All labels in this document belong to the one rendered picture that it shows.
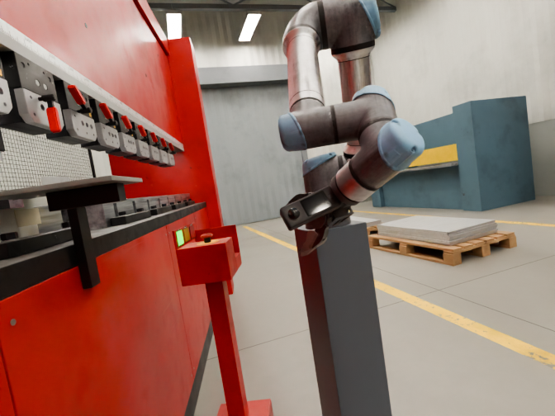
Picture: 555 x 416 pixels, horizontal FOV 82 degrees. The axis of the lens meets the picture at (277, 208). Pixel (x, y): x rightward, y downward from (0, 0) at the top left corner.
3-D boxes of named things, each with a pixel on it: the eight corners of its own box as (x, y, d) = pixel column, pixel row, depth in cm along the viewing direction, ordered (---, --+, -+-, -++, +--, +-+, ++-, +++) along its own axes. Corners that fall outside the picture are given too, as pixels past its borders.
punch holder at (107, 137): (104, 144, 116) (95, 97, 114) (80, 147, 115) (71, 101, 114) (120, 148, 131) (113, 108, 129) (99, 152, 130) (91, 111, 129)
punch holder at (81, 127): (74, 134, 96) (64, 78, 95) (45, 138, 95) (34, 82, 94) (97, 141, 111) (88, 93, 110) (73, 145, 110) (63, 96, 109)
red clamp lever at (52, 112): (60, 130, 81) (52, 92, 80) (44, 133, 81) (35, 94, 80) (64, 132, 83) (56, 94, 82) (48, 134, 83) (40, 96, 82)
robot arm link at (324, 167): (307, 196, 112) (301, 158, 111) (345, 191, 109) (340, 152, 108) (304, 199, 100) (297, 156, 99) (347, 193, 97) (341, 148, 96)
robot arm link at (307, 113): (274, 3, 85) (274, 125, 57) (315, -8, 83) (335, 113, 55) (284, 45, 94) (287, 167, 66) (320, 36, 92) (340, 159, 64)
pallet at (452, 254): (517, 246, 301) (515, 231, 300) (453, 266, 274) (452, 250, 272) (419, 234, 414) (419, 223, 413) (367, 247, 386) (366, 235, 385)
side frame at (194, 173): (233, 294, 290) (189, 36, 273) (138, 311, 283) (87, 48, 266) (234, 286, 315) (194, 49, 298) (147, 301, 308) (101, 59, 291)
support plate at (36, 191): (111, 180, 60) (111, 175, 60) (-36, 201, 58) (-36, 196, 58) (143, 182, 78) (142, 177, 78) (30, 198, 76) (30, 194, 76)
